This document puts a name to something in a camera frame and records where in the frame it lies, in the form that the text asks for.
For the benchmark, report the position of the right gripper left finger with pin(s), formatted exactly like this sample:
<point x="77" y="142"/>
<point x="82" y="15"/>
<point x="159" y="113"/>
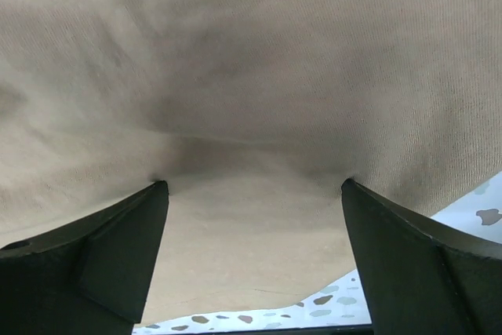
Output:
<point x="91" y="276"/>

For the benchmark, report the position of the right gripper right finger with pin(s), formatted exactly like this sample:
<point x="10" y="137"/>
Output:
<point x="420" y="276"/>

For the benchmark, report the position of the beige t-shirt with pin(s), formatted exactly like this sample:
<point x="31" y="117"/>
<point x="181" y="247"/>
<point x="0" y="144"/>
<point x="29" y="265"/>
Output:
<point x="254" y="112"/>

